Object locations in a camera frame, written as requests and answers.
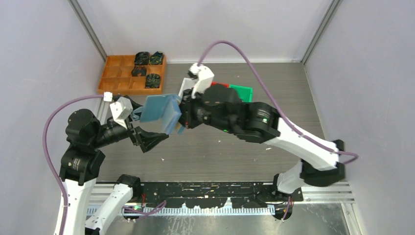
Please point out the rolled dark tie top-left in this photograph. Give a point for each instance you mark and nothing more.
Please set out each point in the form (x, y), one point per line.
(142, 58)

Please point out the rolled dark tie bottom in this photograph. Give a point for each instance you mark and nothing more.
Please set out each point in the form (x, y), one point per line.
(152, 81)

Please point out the rolled dark tie top-right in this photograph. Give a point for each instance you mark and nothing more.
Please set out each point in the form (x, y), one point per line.
(156, 58)

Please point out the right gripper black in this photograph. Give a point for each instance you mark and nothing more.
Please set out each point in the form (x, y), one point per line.
(188, 103)

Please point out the rolled dark tie middle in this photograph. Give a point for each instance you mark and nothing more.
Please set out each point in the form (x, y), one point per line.
(139, 71)

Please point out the blue leather card holder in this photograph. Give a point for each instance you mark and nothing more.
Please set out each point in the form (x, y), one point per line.
(164, 107)

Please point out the white plastic bin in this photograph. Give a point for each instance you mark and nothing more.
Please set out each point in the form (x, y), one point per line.
(187, 83)

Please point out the red plastic bin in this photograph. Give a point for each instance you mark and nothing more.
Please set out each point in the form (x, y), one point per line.
(221, 85)

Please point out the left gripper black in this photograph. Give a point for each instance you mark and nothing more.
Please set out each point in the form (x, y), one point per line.
(147, 139)

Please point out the aluminium frame rail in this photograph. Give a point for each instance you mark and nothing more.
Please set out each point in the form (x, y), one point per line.
(309, 195)

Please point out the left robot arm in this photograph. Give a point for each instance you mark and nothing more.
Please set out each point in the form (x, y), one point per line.
(81, 162)

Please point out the wooden compartment tray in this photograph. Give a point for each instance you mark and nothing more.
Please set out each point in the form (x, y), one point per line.
(117, 76)

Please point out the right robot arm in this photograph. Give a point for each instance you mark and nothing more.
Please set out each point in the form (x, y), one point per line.
(257, 122)

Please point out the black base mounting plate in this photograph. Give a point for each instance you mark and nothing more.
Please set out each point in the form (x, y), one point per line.
(206, 195)

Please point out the green plastic bin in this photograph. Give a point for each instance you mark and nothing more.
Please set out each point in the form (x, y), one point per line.
(245, 93)

